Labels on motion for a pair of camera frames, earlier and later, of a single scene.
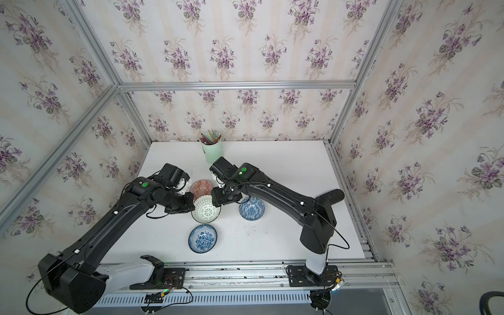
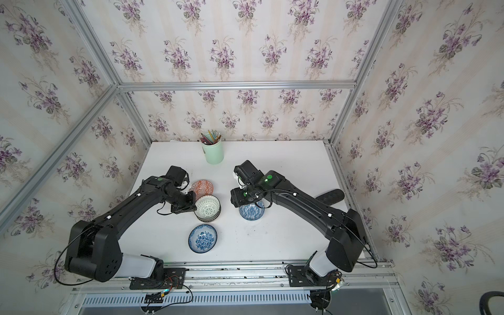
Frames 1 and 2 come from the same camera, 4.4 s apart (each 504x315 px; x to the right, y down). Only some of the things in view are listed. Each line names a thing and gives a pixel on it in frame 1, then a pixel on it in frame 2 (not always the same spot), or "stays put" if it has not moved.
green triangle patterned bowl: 205,210 stays put
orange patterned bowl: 201,187 stays put
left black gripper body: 181,204 stays put
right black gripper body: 222,195 -> 243,195
